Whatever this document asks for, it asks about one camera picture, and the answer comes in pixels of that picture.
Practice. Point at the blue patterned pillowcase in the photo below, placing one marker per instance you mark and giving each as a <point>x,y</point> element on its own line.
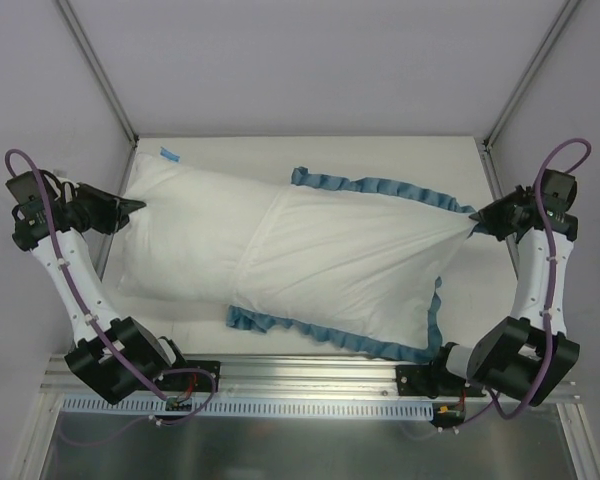
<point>354,263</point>

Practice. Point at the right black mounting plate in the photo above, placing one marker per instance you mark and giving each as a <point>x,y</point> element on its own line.
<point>427,381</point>

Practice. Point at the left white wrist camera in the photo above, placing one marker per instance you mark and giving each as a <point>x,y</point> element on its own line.
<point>62,185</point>

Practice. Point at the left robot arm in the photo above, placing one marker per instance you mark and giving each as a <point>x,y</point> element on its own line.
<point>112,354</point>

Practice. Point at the right aluminium frame post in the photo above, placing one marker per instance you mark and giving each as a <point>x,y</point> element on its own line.
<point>545,48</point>

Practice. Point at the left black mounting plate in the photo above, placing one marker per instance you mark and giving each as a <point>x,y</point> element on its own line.
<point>190,376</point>

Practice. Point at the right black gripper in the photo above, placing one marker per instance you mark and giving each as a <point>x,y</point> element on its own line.
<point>503,217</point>

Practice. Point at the aluminium frame post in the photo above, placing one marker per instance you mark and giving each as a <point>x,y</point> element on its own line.
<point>545,48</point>
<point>84,45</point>

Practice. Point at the white slotted cable duct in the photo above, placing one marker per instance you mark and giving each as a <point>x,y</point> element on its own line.
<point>257,408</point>

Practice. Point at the white pillow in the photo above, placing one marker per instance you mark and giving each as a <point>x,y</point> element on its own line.
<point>188,240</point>

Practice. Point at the black mounting plate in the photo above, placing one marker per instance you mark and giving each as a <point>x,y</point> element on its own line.
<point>427,381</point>
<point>190,376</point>

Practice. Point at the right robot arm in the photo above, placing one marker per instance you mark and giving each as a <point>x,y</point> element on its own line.
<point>528,353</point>

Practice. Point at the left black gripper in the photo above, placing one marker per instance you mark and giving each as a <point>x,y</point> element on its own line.
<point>106,211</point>

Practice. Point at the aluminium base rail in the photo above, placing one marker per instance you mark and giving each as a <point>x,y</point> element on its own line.
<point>333,377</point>

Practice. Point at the left aluminium frame post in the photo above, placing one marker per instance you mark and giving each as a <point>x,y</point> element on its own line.
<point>84,45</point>

